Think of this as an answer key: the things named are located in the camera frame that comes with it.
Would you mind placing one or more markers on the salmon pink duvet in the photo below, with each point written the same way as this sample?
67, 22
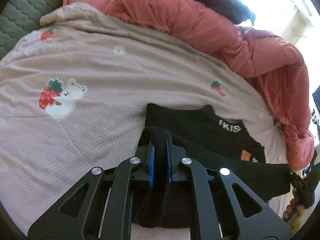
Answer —
274, 67

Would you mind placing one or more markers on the pink patterned bed sheet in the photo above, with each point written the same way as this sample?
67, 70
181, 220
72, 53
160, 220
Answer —
74, 96

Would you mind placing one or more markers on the peach heron sock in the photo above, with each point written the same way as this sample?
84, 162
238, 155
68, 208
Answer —
246, 156

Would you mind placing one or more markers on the black garment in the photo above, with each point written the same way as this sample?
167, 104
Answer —
213, 142

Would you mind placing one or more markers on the grey quilted headboard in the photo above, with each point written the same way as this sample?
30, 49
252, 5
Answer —
20, 17

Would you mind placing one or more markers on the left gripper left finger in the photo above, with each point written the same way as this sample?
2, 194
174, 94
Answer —
99, 205

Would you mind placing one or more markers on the black monitor screen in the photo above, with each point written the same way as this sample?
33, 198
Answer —
316, 98

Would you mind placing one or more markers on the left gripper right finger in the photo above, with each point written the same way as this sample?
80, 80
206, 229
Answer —
221, 206

